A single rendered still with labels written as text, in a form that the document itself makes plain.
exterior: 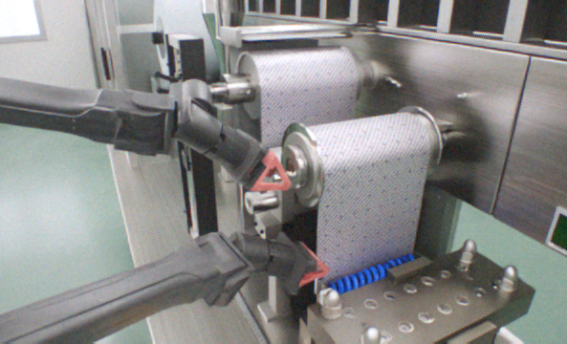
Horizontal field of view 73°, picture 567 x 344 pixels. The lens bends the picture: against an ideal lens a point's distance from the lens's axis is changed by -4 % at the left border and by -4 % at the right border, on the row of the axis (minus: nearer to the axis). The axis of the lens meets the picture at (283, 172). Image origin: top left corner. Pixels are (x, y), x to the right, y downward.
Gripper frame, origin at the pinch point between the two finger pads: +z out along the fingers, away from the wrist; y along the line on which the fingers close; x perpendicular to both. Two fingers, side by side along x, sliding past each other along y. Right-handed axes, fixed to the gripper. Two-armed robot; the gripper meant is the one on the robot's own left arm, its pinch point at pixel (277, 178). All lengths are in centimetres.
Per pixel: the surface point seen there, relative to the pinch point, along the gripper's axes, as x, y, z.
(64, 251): -133, -194, 31
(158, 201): -33, -64, 12
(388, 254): -0.8, 7.2, 28.0
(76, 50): -48, -550, -1
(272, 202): -4.3, -1.2, 3.1
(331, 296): -10.7, 14.2, 12.3
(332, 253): -5.9, 7.0, 14.5
